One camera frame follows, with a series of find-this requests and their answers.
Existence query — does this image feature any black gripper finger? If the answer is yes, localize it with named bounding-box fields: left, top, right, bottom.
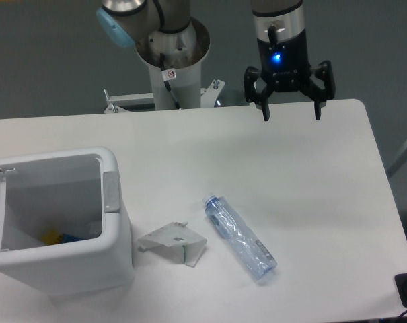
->
left=302, top=60, right=335, bottom=120
left=244, top=66, right=274, bottom=121

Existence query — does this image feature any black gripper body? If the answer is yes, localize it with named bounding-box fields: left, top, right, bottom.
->
left=253, top=12, right=312, bottom=93

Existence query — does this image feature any white paper carton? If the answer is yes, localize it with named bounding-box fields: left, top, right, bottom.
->
left=137, top=222, right=207, bottom=268

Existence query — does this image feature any clear blue plastic bottle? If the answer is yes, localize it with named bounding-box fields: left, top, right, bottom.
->
left=202, top=194, right=277, bottom=279

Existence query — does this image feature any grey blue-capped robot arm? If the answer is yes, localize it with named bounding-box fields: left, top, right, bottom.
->
left=96, top=1, right=336, bottom=120

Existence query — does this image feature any white open trash can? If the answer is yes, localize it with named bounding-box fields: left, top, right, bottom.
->
left=0, top=147, right=135, bottom=295

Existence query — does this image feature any blue trash item in bin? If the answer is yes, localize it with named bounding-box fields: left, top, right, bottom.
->
left=61, top=234, right=83, bottom=244

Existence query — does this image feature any yellow trash item in bin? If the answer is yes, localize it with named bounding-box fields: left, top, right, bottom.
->
left=40, top=229, right=64, bottom=246

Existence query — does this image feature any white metal base frame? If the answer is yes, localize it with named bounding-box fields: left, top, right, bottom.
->
left=103, top=79, right=226, bottom=114

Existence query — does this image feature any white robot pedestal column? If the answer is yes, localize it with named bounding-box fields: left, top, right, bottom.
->
left=136, top=17, right=210, bottom=111

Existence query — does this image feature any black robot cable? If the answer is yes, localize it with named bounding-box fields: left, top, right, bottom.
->
left=159, top=52, right=183, bottom=110

